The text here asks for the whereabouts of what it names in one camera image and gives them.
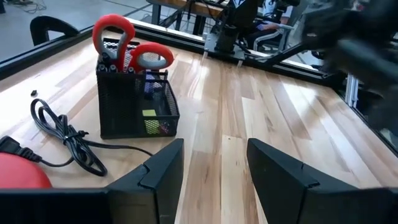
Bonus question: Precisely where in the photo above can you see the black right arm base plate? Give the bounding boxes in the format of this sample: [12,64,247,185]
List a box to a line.
[203,30,247,60]

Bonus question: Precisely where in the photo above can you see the red-handled scissors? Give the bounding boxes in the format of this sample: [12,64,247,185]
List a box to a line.
[91,13,175,74]

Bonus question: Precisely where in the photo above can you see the wooden background table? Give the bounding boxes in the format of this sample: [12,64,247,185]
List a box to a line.
[146,0,225,35]

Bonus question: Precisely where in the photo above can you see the silver aluminium post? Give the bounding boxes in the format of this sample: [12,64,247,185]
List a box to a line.
[344,73,360,108]

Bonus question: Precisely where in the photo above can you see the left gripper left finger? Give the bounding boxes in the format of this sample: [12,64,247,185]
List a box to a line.
[107,138,185,224]

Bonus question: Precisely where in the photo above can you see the black lamp power cable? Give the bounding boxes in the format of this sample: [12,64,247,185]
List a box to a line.
[0,98,154,177]

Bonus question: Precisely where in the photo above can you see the pink sticky note pad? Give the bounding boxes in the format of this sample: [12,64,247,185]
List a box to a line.
[159,120,171,135]

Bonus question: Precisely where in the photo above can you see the black mesh desk organizer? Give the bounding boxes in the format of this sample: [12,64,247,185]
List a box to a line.
[95,37,181,140]

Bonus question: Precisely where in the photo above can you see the person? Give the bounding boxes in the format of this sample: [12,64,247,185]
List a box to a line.
[248,0,295,49]

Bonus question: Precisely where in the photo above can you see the purple sticky note pad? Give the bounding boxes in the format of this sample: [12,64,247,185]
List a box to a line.
[144,72,164,95]

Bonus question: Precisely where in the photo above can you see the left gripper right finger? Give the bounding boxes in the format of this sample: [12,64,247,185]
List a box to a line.
[247,138,361,224]

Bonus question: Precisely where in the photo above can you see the small yellow-green item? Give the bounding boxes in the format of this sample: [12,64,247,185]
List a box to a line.
[142,108,161,136]

